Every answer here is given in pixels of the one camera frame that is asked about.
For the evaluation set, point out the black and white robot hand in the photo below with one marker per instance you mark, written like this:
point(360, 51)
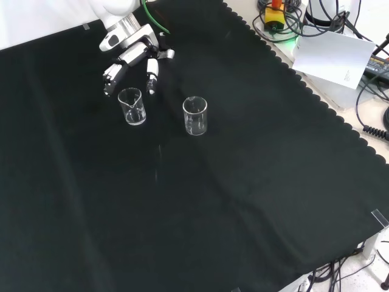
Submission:
point(133, 56)

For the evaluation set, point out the pale white board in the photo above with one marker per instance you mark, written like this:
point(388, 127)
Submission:
point(331, 57)

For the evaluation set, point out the clear glass beaker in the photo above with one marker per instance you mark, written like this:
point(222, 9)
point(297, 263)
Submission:
point(194, 129)
point(135, 118)

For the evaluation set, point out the black table cloth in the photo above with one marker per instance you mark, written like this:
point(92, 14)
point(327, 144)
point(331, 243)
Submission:
point(212, 182)

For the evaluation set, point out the black power supply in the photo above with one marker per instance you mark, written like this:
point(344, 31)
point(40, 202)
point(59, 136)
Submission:
point(378, 65)

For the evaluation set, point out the yellow stop button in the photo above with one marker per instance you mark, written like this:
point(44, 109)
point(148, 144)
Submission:
point(274, 16)

